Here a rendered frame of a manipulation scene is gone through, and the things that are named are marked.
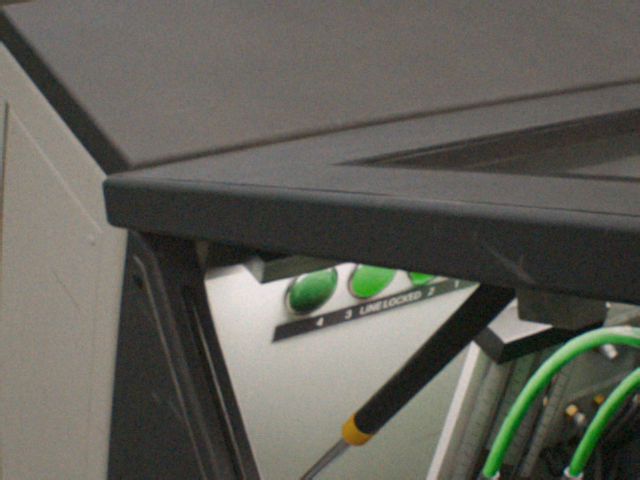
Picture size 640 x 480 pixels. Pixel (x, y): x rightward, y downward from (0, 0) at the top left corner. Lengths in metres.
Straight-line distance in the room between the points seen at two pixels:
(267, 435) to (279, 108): 0.29
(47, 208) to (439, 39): 0.38
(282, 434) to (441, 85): 0.33
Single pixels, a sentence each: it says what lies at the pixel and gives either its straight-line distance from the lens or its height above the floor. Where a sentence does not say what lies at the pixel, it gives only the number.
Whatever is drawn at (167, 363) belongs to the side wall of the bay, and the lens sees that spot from 0.93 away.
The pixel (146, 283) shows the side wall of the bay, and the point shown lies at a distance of 0.93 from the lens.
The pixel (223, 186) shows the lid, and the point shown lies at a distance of 0.77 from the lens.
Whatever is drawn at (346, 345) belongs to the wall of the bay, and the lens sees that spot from 1.10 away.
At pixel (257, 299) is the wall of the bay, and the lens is 1.00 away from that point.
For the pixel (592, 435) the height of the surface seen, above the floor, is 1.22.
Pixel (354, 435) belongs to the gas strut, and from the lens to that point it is 0.78.
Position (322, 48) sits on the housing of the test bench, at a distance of 1.12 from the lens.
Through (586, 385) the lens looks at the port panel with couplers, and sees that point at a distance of 1.42.
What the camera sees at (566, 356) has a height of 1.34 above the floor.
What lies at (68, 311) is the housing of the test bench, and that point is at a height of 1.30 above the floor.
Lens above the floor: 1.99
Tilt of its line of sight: 34 degrees down
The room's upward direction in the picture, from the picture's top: 12 degrees clockwise
